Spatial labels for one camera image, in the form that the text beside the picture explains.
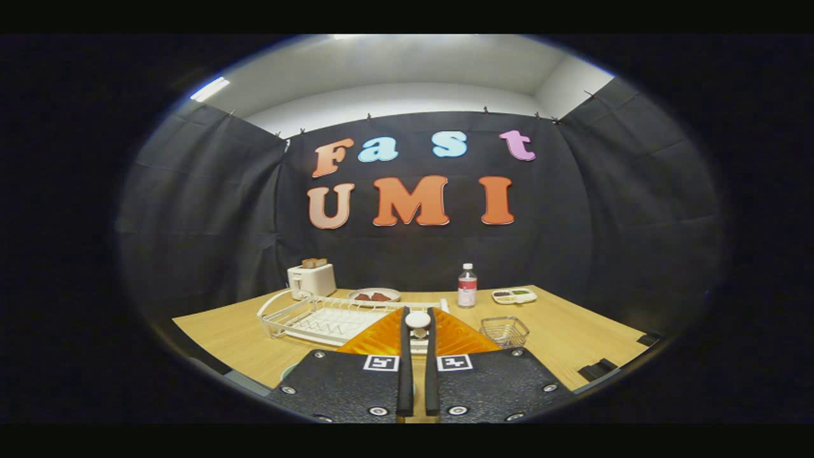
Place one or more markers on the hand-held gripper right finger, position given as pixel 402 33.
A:
pixel 432 381

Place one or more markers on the black backdrop cloth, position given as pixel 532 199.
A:
pixel 572 210

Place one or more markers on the small plate with red food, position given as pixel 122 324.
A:
pixel 374 296

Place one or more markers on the toast slices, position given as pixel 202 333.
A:
pixel 314 263

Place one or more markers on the clear bottle with red label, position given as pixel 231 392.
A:
pixel 467 289

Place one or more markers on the black table clamp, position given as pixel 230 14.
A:
pixel 598 370
pixel 650 339

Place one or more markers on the white toaster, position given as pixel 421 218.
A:
pixel 313 281

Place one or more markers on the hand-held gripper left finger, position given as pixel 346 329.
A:
pixel 406 381

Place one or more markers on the white divided snack tray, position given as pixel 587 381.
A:
pixel 514 296

